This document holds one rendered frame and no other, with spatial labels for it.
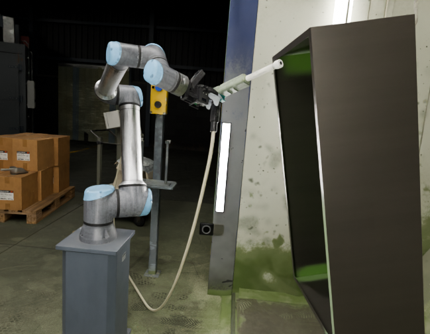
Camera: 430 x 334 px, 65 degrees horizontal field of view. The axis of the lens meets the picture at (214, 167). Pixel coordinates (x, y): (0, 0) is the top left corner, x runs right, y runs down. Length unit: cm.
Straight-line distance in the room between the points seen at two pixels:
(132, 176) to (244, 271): 117
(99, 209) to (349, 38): 133
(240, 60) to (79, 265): 155
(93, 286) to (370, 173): 137
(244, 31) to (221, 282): 176
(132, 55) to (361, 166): 96
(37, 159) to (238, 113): 274
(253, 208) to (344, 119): 131
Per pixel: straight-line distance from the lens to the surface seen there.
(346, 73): 125
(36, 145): 436
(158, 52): 146
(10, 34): 1127
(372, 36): 130
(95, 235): 182
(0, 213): 427
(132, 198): 181
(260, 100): 231
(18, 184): 410
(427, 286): 264
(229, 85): 149
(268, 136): 232
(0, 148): 461
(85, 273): 185
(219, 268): 256
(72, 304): 196
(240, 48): 234
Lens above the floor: 134
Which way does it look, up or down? 9 degrees down
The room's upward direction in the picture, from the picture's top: 4 degrees clockwise
